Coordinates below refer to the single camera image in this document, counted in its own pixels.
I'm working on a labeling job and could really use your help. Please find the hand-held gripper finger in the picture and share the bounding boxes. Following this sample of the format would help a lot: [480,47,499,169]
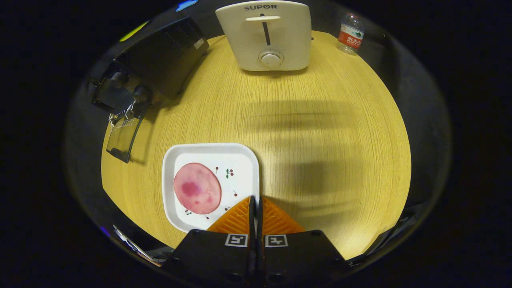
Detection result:
[162,196,256,288]
[256,196,350,288]

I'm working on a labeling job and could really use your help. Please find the white square plate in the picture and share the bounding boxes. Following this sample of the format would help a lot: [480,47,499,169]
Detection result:
[162,143,260,234]

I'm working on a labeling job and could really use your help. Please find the pink ham slice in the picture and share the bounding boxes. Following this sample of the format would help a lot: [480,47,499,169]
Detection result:
[173,162,222,215]

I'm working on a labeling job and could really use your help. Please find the black toaster oven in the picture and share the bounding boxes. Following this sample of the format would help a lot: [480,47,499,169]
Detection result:
[91,17,210,164]

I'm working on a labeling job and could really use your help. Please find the white pop-up toaster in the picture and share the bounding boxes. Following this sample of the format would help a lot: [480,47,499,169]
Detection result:
[215,0,312,72]

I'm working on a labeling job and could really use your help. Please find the clear water bottle red label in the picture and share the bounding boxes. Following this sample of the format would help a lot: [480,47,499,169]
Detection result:
[337,13,365,55]

